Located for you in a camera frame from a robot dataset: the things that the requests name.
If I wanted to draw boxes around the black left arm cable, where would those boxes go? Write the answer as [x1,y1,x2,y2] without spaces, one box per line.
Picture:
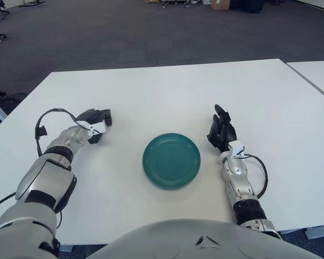
[34,108,79,157]

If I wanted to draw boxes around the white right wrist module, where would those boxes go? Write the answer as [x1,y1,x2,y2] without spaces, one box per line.
[228,140,245,159]

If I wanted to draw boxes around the black office chair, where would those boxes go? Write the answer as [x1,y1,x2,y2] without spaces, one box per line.
[0,91,28,115]

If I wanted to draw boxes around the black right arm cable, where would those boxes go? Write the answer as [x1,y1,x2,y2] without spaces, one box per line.
[242,153,268,199]

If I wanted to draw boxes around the black floor stand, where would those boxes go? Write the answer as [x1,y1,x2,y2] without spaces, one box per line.
[18,0,46,8]

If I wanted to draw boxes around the grey robot torso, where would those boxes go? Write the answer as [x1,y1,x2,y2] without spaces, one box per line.
[86,219,324,259]

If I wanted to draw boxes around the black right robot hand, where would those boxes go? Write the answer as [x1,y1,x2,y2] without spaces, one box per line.
[206,104,238,152]

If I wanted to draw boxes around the brown cardboard box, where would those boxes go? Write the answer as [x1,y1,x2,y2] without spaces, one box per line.
[211,0,231,10]

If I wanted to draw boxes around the green round plate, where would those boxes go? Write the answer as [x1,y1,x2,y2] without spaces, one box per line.
[142,133,202,191]

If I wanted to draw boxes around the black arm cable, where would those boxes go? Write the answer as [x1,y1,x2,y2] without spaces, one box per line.
[242,153,268,199]
[34,108,79,157]

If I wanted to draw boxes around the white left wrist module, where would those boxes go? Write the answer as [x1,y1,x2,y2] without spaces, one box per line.
[75,120,107,135]

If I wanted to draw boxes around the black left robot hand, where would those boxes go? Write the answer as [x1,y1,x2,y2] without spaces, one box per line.
[76,108,113,144]

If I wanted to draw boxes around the black chair caster base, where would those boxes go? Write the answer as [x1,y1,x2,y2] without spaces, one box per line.
[161,0,191,9]

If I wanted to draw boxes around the black cabinet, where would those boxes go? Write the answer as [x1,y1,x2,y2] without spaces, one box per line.
[230,0,265,13]

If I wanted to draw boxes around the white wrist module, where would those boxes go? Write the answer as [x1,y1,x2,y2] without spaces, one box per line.
[75,120,107,135]
[228,140,245,159]

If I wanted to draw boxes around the grey table foot beam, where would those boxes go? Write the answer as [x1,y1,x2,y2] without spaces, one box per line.
[305,224,324,240]

